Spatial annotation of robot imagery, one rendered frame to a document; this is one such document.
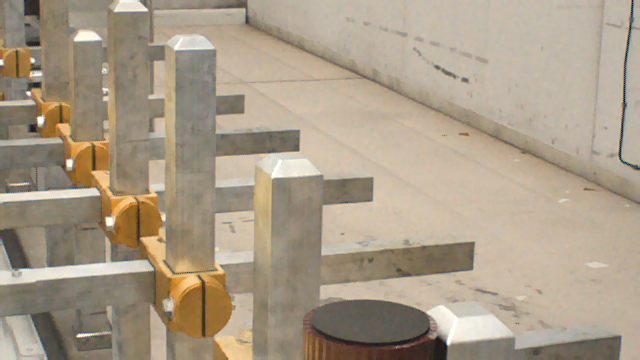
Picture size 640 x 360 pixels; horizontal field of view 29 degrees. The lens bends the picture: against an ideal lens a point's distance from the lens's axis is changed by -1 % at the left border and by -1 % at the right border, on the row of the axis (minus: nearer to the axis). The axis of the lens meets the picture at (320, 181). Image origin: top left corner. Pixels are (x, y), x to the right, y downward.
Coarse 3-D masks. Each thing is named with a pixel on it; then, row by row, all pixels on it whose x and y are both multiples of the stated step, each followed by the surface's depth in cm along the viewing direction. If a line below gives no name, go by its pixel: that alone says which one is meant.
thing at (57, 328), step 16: (0, 176) 236; (0, 192) 225; (16, 192) 223; (16, 240) 199; (32, 240) 198; (16, 256) 199; (32, 256) 190; (48, 320) 166; (64, 320) 165; (48, 336) 167; (64, 336) 159; (80, 336) 154; (96, 336) 155; (48, 352) 169; (64, 352) 155; (80, 352) 155; (96, 352) 155
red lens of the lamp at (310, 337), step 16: (304, 320) 55; (432, 320) 55; (304, 336) 54; (320, 336) 53; (432, 336) 54; (304, 352) 54; (320, 352) 53; (336, 352) 53; (352, 352) 52; (368, 352) 52; (384, 352) 52; (400, 352) 52; (416, 352) 53; (432, 352) 54
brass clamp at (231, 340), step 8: (224, 336) 90; (232, 336) 90; (216, 344) 89; (224, 344) 89; (232, 344) 89; (240, 344) 89; (216, 352) 89; (224, 352) 87; (232, 352) 87; (240, 352) 87; (248, 352) 87
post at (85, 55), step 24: (72, 48) 146; (96, 48) 146; (72, 72) 147; (96, 72) 147; (72, 96) 148; (96, 96) 148; (72, 120) 149; (96, 120) 149; (96, 240) 152; (96, 312) 155
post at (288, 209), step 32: (288, 160) 78; (256, 192) 80; (288, 192) 78; (320, 192) 78; (256, 224) 80; (288, 224) 78; (320, 224) 79; (256, 256) 81; (288, 256) 79; (320, 256) 79; (256, 288) 81; (288, 288) 79; (320, 288) 80; (256, 320) 82; (288, 320) 80; (256, 352) 82; (288, 352) 80
